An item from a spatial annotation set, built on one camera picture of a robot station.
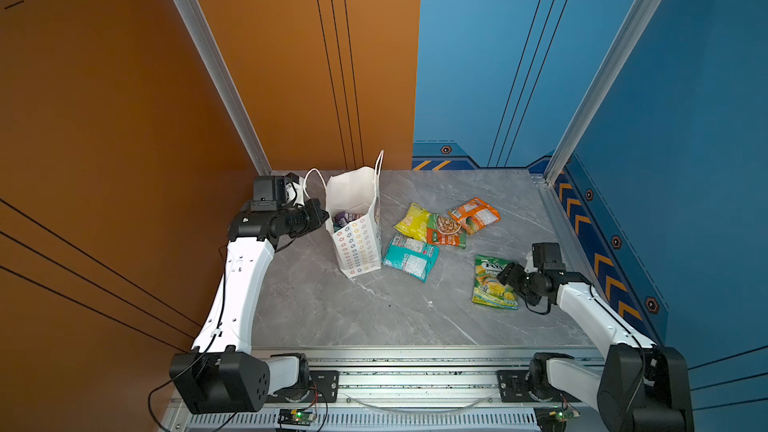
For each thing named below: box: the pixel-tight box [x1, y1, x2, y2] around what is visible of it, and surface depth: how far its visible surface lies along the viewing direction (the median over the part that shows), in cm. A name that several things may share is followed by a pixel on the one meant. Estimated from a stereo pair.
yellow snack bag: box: [394, 202, 432, 242], surface depth 104 cm
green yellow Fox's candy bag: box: [472, 254, 518, 310], surface depth 89 cm
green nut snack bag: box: [426, 214, 467, 249], surface depth 104 cm
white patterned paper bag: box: [303, 149, 385, 279], surface depth 87 cm
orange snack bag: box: [448, 197, 501, 235], surface depth 107 cm
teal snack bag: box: [382, 234, 440, 284], surface depth 96 cm
